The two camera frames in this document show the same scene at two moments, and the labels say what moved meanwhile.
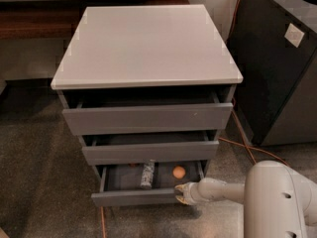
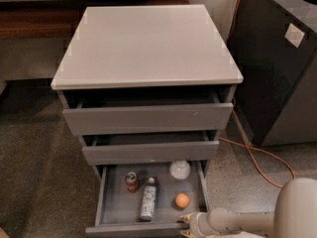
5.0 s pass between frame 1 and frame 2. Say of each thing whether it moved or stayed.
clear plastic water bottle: moved
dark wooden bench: stayed
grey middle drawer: stayed
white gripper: moved
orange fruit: moved
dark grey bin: stayed
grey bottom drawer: moved
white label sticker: stayed
